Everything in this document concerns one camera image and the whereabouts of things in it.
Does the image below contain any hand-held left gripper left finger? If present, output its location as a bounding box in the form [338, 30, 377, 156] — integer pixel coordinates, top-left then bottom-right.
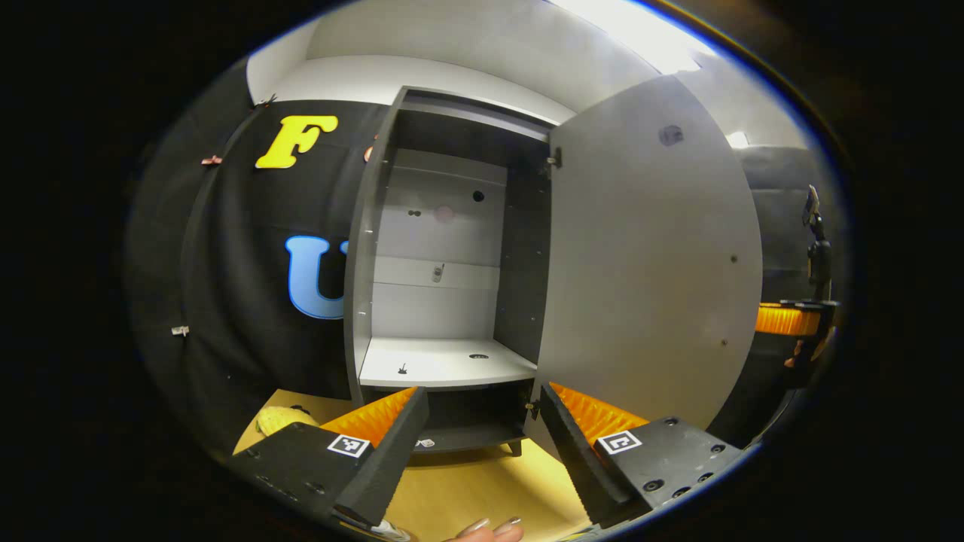
[226, 386, 430, 528]

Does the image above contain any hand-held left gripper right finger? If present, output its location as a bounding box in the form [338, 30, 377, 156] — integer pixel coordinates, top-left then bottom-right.
[538, 382, 746, 528]

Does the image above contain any dark grey cabinet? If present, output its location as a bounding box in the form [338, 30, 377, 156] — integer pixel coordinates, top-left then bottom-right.
[343, 85, 577, 458]

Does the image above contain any beige cabinet door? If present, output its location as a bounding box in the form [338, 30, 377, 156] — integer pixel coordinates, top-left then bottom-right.
[522, 74, 764, 460]

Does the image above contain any black backdrop cloth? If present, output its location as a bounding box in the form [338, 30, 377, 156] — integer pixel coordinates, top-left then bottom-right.
[124, 60, 837, 452]

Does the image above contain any yellow round sponge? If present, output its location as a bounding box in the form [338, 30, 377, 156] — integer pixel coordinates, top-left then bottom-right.
[256, 406, 321, 438]

